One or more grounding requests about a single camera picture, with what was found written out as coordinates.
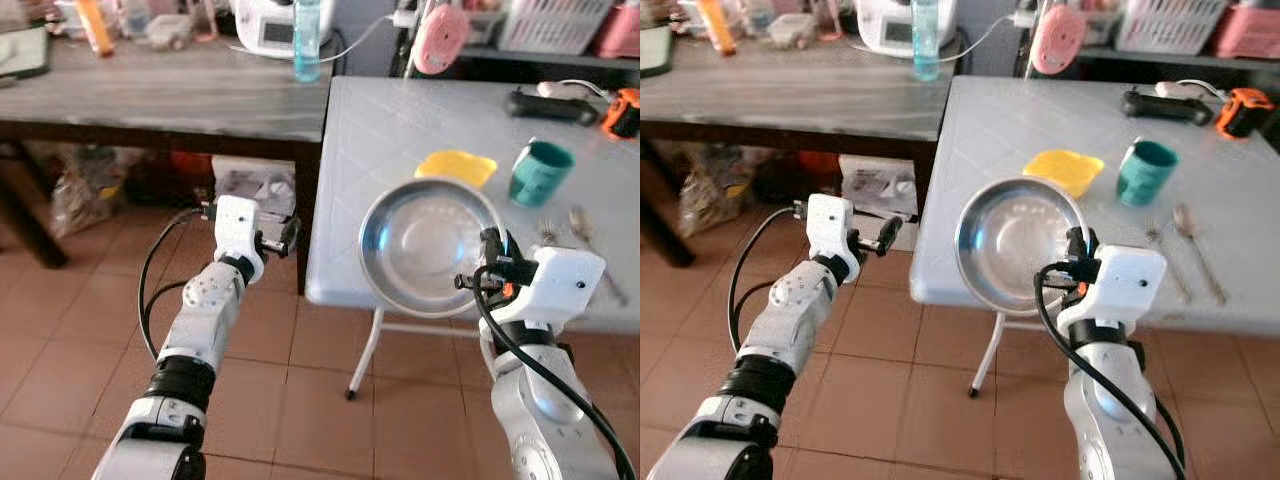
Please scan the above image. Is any round steel bowl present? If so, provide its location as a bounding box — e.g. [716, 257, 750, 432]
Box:
[953, 177, 1092, 317]
[357, 177, 510, 320]

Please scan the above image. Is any orange bottle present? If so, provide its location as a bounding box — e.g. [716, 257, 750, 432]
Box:
[696, 0, 739, 59]
[72, 0, 117, 59]

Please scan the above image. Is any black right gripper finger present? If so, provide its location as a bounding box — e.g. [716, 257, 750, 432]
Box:
[1065, 226, 1102, 264]
[479, 227, 514, 266]

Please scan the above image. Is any small grey toy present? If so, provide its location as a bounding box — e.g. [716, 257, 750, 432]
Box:
[764, 11, 817, 50]
[144, 13, 197, 52]

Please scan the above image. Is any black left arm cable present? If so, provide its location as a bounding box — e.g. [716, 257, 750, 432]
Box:
[726, 204, 809, 357]
[137, 206, 217, 361]

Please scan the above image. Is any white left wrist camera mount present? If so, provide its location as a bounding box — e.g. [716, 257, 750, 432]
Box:
[212, 195, 267, 286]
[805, 193, 857, 284]

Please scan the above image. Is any dark green tray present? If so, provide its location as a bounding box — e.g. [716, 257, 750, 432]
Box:
[640, 25, 674, 80]
[0, 25, 52, 82]

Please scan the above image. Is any crumpled clear plastic bag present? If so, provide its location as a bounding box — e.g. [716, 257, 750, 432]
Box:
[677, 144, 752, 237]
[49, 144, 127, 237]

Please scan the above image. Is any blue water bottle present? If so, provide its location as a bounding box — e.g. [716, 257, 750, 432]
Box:
[292, 0, 324, 84]
[910, 0, 944, 84]

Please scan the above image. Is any pink round fan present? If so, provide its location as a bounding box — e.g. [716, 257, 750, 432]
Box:
[1029, 3, 1089, 74]
[409, 3, 472, 77]

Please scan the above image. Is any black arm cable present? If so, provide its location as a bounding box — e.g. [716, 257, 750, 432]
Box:
[726, 204, 809, 357]
[468, 264, 639, 480]
[1034, 264, 1191, 480]
[137, 206, 217, 361]

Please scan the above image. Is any black shelf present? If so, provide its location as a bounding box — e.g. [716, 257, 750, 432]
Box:
[1022, 44, 1280, 91]
[398, 44, 641, 89]

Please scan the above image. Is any steel spoon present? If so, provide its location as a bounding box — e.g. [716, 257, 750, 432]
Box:
[567, 204, 630, 307]
[1172, 203, 1230, 307]

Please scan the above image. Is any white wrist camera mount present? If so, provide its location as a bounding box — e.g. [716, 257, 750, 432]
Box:
[805, 193, 857, 284]
[1057, 245, 1170, 337]
[212, 195, 267, 286]
[490, 245, 609, 337]

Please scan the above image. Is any white charger with cable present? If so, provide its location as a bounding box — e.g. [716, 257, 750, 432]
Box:
[534, 79, 612, 102]
[1154, 79, 1227, 102]

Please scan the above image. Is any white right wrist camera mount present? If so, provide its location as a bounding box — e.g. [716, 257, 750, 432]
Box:
[1057, 245, 1170, 337]
[490, 245, 609, 337]

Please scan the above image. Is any dark wooden table grey top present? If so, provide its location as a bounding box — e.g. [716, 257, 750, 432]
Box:
[0, 38, 334, 297]
[640, 38, 954, 271]

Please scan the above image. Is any orange container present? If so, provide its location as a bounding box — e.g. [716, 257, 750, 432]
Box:
[167, 150, 214, 182]
[794, 150, 842, 180]

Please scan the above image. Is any teal plastic cup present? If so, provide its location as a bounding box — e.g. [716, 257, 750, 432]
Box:
[508, 139, 577, 209]
[1115, 139, 1180, 209]

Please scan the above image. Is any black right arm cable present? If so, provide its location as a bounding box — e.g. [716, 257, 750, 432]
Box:
[1034, 264, 1191, 480]
[468, 264, 639, 480]

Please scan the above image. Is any white kitchen appliance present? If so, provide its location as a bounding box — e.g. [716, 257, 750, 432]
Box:
[231, 0, 301, 60]
[854, 0, 922, 57]

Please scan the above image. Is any white power cable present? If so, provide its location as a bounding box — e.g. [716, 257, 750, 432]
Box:
[849, 14, 1022, 67]
[229, 14, 402, 67]

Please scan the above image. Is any white plastic basket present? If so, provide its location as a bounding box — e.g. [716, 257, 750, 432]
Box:
[496, 0, 614, 57]
[1114, 0, 1232, 57]

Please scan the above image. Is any white plastic folding table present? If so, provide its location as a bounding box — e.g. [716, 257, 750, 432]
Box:
[908, 75, 1280, 400]
[304, 75, 641, 402]

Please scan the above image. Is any black handheld device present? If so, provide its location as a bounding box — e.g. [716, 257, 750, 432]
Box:
[504, 87, 602, 127]
[1120, 87, 1217, 127]

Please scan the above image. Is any pink plastic basket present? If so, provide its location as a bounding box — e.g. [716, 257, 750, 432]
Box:
[591, 4, 641, 60]
[1207, 4, 1280, 60]

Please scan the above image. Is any white printed box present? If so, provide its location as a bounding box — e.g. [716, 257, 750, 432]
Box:
[211, 155, 299, 237]
[837, 154, 920, 252]

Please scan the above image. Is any orange black tape measure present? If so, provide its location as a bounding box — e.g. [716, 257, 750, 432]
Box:
[600, 87, 641, 140]
[1214, 87, 1277, 140]

